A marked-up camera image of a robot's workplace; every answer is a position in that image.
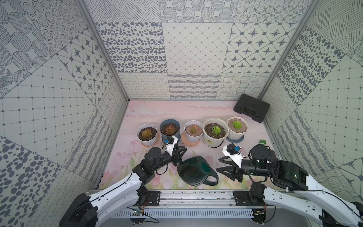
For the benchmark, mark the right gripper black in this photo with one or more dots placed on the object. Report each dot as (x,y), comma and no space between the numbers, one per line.
(232,173)

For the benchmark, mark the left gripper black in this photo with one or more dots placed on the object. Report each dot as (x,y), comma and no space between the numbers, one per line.
(174,155)

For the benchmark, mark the blue-grey pot red succulent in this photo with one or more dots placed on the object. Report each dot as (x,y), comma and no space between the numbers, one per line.
(170,127)

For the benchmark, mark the white pot pink succulent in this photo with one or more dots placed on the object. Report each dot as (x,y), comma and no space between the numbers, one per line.
(192,133)

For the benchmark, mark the dark green watering can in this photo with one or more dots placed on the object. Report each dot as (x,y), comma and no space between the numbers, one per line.
(196,171)

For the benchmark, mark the white pot yellow-brown succulent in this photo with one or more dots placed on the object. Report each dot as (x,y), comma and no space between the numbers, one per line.
(148,135)

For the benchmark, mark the white pot bright green succulent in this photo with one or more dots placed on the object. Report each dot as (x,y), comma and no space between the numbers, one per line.
(238,127)

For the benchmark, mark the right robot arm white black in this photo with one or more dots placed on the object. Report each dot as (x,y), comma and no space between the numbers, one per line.
(303,195)

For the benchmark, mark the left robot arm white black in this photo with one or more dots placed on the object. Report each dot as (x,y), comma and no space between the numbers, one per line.
(96,209)

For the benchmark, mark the large white pot green succulent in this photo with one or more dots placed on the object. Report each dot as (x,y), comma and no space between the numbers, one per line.
(215,131)

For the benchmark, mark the right small circuit board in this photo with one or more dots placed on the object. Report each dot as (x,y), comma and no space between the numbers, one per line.
(259,215)

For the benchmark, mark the small circuit board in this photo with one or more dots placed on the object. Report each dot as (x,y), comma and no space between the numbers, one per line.
(137,217)
(259,215)

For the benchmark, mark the black plastic tool case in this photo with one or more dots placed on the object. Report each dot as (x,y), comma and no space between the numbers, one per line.
(252,107)

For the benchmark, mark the left small circuit board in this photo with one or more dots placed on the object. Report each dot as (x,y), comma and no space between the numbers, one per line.
(137,217)

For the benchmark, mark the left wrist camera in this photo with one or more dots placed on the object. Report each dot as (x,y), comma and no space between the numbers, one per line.
(171,143)

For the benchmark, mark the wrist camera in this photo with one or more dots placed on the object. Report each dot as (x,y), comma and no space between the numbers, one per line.
(171,143)
(234,153)

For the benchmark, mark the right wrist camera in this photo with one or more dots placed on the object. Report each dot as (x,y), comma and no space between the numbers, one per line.
(234,153)

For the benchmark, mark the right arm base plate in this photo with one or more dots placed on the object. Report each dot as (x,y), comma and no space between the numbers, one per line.
(246,198)

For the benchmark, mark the aluminium mounting rail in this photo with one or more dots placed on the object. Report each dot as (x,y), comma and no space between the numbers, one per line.
(197,199)

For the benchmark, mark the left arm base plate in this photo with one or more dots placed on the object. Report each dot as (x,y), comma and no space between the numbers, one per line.
(150,198)

